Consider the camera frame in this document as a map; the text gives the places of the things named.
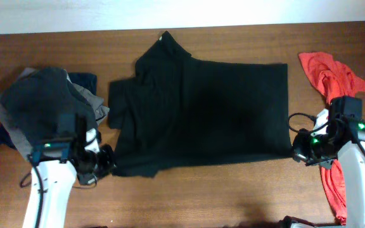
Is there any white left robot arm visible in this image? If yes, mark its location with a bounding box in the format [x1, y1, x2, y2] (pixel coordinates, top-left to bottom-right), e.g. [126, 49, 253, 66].
[23, 144, 115, 228]

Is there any red shirt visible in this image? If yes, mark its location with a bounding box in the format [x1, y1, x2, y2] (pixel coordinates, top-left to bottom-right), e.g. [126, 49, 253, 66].
[298, 52, 365, 225]

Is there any black shirt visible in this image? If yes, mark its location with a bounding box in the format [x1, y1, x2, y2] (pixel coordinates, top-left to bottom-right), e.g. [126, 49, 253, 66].
[108, 32, 291, 177]

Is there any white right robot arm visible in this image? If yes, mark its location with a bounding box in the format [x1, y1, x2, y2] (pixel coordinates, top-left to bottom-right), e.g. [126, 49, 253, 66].
[293, 117, 365, 227]

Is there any navy folded garment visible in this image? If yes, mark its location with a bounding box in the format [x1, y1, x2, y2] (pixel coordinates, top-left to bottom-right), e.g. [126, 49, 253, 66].
[0, 73, 97, 152]

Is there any dark grey folded garment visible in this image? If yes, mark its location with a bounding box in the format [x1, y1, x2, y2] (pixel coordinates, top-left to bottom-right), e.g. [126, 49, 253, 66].
[0, 67, 98, 145]

